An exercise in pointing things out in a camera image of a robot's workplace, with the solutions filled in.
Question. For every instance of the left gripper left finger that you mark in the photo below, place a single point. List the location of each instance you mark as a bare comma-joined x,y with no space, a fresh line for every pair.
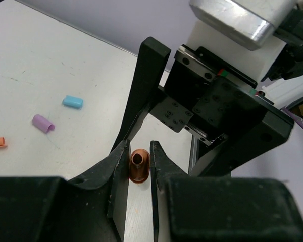
89,207

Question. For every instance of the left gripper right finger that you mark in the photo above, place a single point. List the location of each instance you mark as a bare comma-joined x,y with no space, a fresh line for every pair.
189,208

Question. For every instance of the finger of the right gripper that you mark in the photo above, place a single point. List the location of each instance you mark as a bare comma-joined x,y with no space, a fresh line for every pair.
223,155

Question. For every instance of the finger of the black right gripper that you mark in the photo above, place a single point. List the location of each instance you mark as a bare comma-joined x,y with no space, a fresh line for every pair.
151,62

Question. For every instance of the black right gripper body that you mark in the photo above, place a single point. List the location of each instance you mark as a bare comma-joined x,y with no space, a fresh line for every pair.
218,104

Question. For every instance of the orange capped clear highlighter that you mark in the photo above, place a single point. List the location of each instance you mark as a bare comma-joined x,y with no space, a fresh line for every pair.
139,166

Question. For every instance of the blue highlighter cap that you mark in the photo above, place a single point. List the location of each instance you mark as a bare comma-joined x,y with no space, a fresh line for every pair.
73,102

